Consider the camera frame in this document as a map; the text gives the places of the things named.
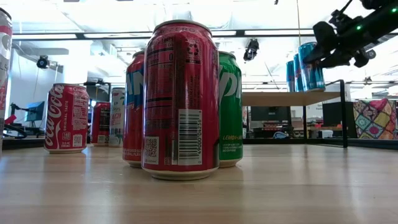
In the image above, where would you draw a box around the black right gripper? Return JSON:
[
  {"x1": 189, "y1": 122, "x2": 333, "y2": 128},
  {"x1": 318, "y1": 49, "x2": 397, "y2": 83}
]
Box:
[{"x1": 303, "y1": 9, "x2": 373, "y2": 69}]

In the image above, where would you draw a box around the blue silver Red Bull can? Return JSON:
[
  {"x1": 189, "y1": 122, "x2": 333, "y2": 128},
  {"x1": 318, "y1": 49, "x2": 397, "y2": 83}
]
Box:
[
  {"x1": 298, "y1": 42, "x2": 326, "y2": 93},
  {"x1": 293, "y1": 53, "x2": 304, "y2": 93},
  {"x1": 285, "y1": 60, "x2": 296, "y2": 93}
]

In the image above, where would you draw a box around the green Sprite can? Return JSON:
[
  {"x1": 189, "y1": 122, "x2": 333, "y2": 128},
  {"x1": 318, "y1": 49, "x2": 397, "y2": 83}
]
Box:
[{"x1": 218, "y1": 50, "x2": 244, "y2": 169}]

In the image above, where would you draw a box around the red zero sugar soda can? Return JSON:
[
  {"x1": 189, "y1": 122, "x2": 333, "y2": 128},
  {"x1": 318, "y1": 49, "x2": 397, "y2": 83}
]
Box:
[{"x1": 141, "y1": 19, "x2": 220, "y2": 181}]

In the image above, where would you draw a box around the red Fanta strawberry can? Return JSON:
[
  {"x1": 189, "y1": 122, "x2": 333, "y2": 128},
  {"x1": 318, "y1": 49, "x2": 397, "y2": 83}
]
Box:
[{"x1": 123, "y1": 50, "x2": 146, "y2": 169}]

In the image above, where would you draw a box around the silver Celsius peach can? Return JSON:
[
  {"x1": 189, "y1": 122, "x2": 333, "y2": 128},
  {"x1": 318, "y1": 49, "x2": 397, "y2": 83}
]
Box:
[
  {"x1": 108, "y1": 87, "x2": 126, "y2": 148},
  {"x1": 0, "y1": 7, "x2": 13, "y2": 156}
]

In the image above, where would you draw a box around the red Coca-Cola can black label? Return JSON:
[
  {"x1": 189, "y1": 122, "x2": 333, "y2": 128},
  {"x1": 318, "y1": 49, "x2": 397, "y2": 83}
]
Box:
[{"x1": 90, "y1": 101, "x2": 111, "y2": 147}]

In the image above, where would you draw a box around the red Coca-Cola original can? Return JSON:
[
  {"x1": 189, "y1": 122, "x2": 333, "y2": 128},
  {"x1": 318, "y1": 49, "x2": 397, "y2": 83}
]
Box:
[{"x1": 44, "y1": 83, "x2": 90, "y2": 155}]

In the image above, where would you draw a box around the wooden shelf with black legs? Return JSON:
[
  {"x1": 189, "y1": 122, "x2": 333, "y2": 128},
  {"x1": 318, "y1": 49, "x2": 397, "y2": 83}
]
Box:
[{"x1": 241, "y1": 79, "x2": 349, "y2": 149}]

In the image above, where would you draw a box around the black monitor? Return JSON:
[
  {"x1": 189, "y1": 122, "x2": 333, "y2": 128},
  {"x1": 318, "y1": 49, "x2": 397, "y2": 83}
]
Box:
[
  {"x1": 322, "y1": 101, "x2": 358, "y2": 139},
  {"x1": 250, "y1": 106, "x2": 292, "y2": 122}
]

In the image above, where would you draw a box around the colourful patchwork quilt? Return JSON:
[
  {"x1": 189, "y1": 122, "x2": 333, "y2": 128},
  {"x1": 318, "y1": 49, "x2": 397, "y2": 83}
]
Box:
[{"x1": 353, "y1": 98, "x2": 398, "y2": 140}]

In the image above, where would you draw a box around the black mounted box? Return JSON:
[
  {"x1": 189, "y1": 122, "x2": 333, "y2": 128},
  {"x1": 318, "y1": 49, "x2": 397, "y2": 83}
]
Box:
[{"x1": 83, "y1": 79, "x2": 112, "y2": 103}]

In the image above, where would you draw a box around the blue lit monitor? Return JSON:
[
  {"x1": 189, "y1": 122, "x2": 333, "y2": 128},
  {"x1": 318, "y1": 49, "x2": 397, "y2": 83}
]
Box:
[{"x1": 25, "y1": 101, "x2": 46, "y2": 123}]

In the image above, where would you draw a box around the red bar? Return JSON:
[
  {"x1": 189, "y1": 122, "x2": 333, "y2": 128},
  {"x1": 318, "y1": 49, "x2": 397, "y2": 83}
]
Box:
[{"x1": 3, "y1": 114, "x2": 18, "y2": 126}]

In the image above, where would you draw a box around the thin hanging cord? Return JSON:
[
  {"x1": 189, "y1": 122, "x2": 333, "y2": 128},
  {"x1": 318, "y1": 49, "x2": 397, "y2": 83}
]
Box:
[{"x1": 296, "y1": 0, "x2": 302, "y2": 46}]

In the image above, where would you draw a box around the black cable loop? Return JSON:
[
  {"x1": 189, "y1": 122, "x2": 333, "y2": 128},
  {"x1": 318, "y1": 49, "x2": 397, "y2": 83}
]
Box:
[{"x1": 2, "y1": 123, "x2": 29, "y2": 139}]

